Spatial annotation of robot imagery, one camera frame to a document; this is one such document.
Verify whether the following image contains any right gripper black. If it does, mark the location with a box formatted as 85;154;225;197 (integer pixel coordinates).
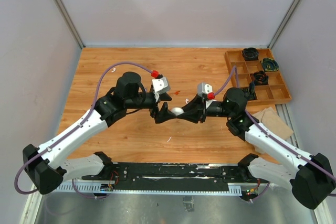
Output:
177;93;233;124

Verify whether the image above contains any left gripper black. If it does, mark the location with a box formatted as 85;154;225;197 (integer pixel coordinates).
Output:
125;92;177;123

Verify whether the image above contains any white earbud charging case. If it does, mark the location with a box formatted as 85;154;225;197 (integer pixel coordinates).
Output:
171;107;184;116

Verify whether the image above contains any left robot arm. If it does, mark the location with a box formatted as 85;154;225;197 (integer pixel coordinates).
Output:
23;71;171;195

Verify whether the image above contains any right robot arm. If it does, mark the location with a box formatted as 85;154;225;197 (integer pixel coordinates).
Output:
173;88;335;209

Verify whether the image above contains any dark blue rolled sock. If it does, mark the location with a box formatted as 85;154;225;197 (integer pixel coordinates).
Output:
241;81;257;101

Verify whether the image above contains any beige cloth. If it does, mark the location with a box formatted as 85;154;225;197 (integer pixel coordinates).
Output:
253;107;293;143

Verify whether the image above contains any black orange rolled sock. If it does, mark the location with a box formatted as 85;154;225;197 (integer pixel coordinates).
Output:
251;71;269;86

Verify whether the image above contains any wooden compartment tray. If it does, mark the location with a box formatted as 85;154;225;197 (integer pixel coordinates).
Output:
224;47;292;105

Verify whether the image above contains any dark green rolled sock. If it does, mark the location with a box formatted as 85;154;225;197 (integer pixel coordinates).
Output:
261;58;279;72

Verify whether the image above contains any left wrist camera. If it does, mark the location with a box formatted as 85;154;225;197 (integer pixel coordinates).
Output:
152;77;171;95

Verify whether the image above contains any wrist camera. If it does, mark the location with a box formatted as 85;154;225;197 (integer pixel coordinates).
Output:
152;77;171;95
197;82;215;100

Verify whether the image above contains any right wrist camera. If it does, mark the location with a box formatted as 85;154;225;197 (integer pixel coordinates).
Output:
197;82;215;100

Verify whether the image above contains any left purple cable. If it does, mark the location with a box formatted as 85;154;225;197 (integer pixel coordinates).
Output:
14;61;161;195

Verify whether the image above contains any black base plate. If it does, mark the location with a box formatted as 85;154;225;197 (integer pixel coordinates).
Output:
81;162;258;193

